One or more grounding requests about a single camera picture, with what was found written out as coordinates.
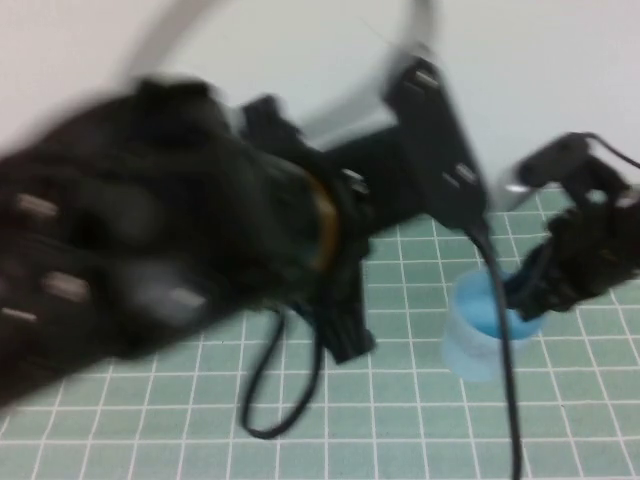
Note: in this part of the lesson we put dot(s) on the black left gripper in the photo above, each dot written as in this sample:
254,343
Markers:
380,195

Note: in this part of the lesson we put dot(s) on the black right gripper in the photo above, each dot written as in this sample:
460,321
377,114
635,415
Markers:
595,250

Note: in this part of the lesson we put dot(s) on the light blue plastic cup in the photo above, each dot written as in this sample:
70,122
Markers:
470,345

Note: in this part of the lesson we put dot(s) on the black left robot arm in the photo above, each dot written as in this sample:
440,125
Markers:
150,225

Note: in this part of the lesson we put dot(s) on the green white grid tablecloth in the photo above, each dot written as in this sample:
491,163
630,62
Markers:
150,425

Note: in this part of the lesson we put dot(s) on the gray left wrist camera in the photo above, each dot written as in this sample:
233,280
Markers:
360,125

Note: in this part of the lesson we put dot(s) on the black left camera mount bracket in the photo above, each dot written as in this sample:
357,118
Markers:
440,140

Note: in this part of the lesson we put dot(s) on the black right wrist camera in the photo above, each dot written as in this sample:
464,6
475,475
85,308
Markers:
555,160

